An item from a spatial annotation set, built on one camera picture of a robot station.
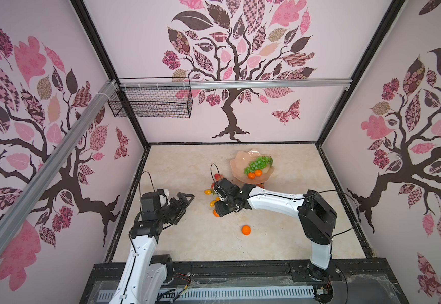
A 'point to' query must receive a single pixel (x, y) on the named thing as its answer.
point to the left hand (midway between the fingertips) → (191, 206)
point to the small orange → (251, 175)
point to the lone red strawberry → (261, 185)
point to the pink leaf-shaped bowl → (242, 161)
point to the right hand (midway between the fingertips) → (218, 208)
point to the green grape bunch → (260, 164)
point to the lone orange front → (246, 230)
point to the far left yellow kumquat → (208, 192)
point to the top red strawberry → (217, 177)
